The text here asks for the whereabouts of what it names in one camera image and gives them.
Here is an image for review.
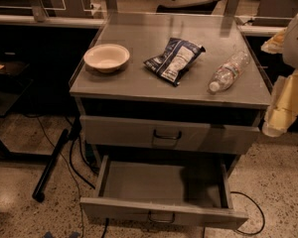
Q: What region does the grey drawer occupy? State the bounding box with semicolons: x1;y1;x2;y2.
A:
80;115;259;155
80;156;247;229

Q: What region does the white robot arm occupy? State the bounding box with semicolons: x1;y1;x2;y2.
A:
261;14;298;137

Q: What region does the grey drawer cabinet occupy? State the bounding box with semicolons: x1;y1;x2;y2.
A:
71;13;270;163

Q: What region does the clear plastic water bottle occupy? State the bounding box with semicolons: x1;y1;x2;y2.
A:
208;51;250;94

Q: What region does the blue chip bag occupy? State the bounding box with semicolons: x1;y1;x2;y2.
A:
144;38;206;87

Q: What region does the white bowl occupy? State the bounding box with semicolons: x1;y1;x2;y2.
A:
83;44;130;73

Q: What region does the black metal stand leg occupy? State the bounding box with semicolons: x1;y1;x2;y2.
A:
32;118;81;202

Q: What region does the dark side table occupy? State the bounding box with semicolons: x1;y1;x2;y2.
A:
0;59;32;162

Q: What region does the black floor cable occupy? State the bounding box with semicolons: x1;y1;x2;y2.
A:
36;116;110;238

